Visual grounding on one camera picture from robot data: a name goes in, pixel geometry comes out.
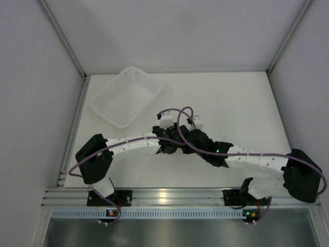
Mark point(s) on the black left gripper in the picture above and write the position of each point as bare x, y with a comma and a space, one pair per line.
174, 128

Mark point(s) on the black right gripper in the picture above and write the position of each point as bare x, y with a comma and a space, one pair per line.
188, 151

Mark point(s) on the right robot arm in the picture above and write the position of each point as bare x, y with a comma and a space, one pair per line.
295, 173

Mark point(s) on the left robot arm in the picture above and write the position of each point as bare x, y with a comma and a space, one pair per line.
96, 156

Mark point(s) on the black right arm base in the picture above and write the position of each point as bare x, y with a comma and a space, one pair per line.
237, 199

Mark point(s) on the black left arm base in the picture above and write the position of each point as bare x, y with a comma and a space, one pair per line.
120, 198

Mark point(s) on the white perforated plastic basket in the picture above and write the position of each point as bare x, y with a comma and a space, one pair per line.
126, 96

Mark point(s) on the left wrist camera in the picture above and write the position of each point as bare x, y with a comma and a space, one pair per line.
165, 120

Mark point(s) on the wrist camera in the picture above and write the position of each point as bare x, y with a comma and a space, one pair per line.
196, 122
165, 120

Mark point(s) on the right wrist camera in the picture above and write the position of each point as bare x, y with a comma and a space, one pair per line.
196, 122

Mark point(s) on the aluminium mounting rail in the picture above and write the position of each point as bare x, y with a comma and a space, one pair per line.
63, 197

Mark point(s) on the slotted white cable duct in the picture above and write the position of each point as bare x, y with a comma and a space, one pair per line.
147, 213

